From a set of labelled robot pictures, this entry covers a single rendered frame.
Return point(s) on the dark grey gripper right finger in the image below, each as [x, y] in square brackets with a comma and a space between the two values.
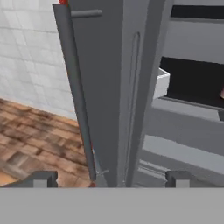
[178, 177]

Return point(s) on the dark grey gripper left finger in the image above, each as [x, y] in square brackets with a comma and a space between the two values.
[43, 177]

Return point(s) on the white fridge drawer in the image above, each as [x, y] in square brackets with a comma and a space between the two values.
[161, 82]

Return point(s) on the grey fridge door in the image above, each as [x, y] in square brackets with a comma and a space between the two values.
[102, 87]

